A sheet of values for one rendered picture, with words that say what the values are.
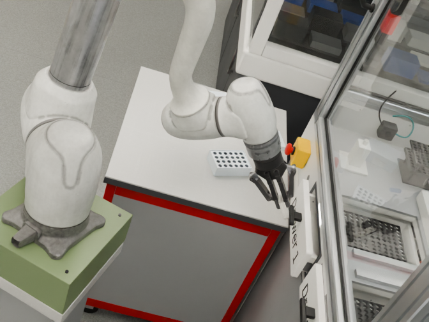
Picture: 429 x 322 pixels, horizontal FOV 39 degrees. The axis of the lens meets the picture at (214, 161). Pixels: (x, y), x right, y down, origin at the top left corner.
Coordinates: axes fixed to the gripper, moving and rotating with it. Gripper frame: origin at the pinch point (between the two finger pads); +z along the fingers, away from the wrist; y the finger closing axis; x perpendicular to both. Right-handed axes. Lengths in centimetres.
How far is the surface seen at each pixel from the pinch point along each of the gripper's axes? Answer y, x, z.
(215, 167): -22.3, 24.6, 1.4
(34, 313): -63, -32, -8
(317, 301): 6.8, -29.1, 5.1
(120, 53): -108, 195, 38
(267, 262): -15.1, 15.8, 39.7
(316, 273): 7.1, -20.8, 5.0
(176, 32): -84, 239, 54
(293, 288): -2.5, -11.0, 21.6
